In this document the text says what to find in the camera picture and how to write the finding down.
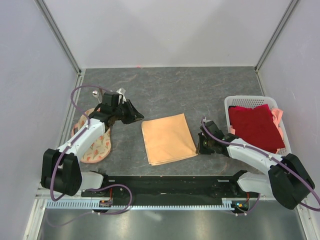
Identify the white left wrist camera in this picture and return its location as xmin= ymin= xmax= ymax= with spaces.
xmin=116 ymin=87 xmax=127 ymax=104

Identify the metal spoon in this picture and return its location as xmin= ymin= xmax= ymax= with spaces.
xmin=92 ymin=89 xmax=102 ymax=104

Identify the aluminium frame post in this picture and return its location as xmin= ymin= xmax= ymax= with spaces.
xmin=254 ymin=0 xmax=300 ymax=74
xmin=34 ymin=0 xmax=82 ymax=75

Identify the pink cloth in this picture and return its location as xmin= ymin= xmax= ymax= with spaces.
xmin=228 ymin=104 xmax=284 ymax=140

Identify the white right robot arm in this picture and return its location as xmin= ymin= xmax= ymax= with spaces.
xmin=197 ymin=118 xmax=320 ymax=210

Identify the peach cloth napkin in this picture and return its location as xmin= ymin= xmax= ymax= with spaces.
xmin=141 ymin=113 xmax=197 ymax=166

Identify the grey slotted cable duct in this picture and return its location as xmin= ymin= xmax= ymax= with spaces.
xmin=45 ymin=199 xmax=248 ymax=211

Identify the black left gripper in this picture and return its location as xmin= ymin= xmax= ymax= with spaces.
xmin=112 ymin=99 xmax=144 ymax=125

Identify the white perforated plastic basket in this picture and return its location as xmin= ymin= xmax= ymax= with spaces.
xmin=224 ymin=95 xmax=292 ymax=156

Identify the red cloth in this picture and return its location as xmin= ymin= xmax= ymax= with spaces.
xmin=228 ymin=104 xmax=285 ymax=154

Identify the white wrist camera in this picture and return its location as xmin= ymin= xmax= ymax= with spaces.
xmin=116 ymin=87 xmax=127 ymax=104
xmin=201 ymin=116 xmax=208 ymax=123

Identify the floral oven mitt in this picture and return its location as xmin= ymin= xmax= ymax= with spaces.
xmin=71 ymin=108 xmax=112 ymax=164

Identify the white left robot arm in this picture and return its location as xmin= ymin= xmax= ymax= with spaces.
xmin=40 ymin=88 xmax=144 ymax=197

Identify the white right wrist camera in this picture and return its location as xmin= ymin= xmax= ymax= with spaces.
xmin=201 ymin=116 xmax=208 ymax=123

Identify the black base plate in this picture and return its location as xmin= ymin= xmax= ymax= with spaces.
xmin=80 ymin=174 xmax=260 ymax=208

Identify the right aluminium frame post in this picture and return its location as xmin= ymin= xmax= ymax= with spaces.
xmin=254 ymin=0 xmax=300 ymax=74

